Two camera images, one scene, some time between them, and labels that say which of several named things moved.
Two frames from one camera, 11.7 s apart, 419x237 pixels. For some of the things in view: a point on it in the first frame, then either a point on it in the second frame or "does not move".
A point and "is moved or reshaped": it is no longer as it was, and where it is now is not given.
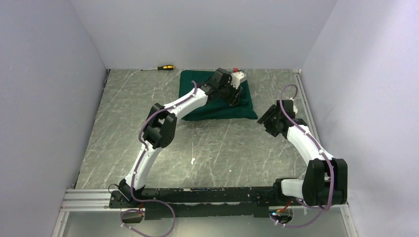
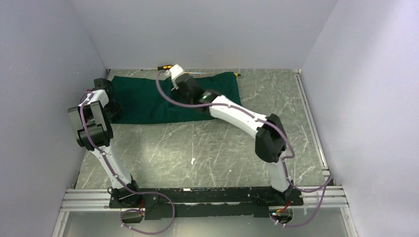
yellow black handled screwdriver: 162,67 does not move
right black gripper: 266,116 to 183,86
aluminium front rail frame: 98,200 does not move
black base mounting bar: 163,203 does not move
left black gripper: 233,93 to 106,86
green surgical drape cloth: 214,109 is moved or reshaped
